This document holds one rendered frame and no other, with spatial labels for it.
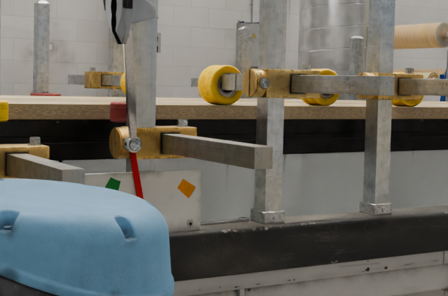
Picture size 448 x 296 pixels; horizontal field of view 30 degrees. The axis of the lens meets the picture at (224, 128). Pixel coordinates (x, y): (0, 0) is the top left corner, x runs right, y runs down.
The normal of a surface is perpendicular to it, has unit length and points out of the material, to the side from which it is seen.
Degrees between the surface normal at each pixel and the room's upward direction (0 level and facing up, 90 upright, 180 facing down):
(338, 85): 90
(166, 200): 90
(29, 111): 90
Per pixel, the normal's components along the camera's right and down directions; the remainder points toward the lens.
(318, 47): -0.54, 0.03
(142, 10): 0.51, 0.07
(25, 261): 0.00, -0.03
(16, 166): -0.86, 0.00
